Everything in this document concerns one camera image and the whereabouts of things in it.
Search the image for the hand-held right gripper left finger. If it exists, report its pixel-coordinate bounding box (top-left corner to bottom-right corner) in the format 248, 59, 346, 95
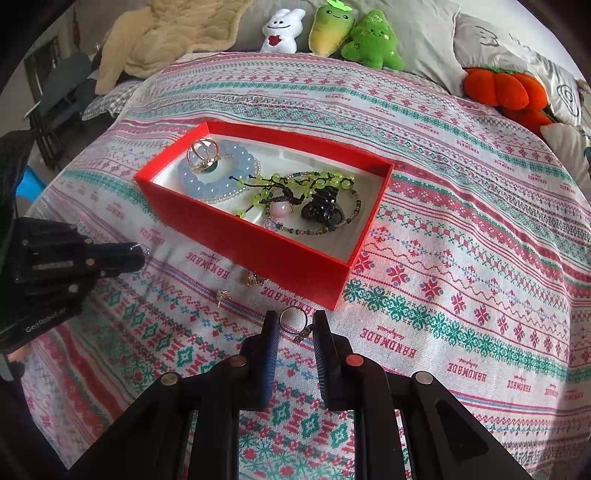
69, 310, 282, 480

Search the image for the blue plastic object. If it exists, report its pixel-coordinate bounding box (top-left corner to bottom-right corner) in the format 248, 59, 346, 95
16, 168, 44, 204

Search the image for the white deer print pillow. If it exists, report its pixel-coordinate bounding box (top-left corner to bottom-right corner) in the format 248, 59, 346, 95
540, 122, 591, 195

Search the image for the yellow green carrot plush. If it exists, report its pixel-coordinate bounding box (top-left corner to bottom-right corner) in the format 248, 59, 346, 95
308, 0, 358, 58

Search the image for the green bead bracelet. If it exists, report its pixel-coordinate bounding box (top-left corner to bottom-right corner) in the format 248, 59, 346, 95
235, 170, 356, 220

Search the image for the black hair claw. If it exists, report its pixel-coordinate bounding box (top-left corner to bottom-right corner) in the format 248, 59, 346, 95
301, 185, 342, 222

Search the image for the grey checked sheet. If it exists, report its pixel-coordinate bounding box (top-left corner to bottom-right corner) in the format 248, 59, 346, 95
82, 80, 139, 121

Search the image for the thin dark bead bracelet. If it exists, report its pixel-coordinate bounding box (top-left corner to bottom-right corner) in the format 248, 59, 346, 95
264, 172, 362, 236

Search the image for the red cardboard box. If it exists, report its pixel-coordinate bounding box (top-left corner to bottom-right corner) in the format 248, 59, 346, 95
134, 121, 394, 311

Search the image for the clear small bead bracelet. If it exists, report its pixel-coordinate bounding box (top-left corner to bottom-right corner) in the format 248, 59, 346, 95
203, 157, 262, 205

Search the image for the orange pumpkin plush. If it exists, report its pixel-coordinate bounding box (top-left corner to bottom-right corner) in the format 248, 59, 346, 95
463, 67, 555, 137

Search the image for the patterned woven bedspread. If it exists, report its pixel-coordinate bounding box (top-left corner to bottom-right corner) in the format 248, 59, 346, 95
21, 50, 591, 480

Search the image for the dark chair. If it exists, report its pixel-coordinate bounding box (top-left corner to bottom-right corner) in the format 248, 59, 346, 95
25, 37, 100, 158

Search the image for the silver ring with charm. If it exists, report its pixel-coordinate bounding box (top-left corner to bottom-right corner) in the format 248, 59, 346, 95
279, 307, 315, 343

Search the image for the beige fleece blanket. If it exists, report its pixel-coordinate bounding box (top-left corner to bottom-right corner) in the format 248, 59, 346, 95
95, 0, 254, 95

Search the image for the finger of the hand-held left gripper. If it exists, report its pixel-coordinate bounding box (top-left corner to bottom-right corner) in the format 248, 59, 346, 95
88, 259, 145, 278
88, 243, 148, 261

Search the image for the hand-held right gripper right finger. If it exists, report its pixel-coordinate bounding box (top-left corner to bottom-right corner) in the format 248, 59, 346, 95
312, 310, 532, 480

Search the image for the grey printed pillow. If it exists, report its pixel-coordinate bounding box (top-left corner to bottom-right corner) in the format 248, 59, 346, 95
452, 11, 585, 125

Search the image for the white bunny plush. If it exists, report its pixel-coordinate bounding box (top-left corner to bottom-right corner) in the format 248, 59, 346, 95
260, 8, 306, 54

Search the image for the green tree plush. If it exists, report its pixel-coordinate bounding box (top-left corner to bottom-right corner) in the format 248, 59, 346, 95
341, 9, 404, 71

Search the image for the pale blue bead bracelet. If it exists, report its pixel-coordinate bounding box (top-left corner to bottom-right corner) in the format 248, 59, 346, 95
178, 141, 257, 200

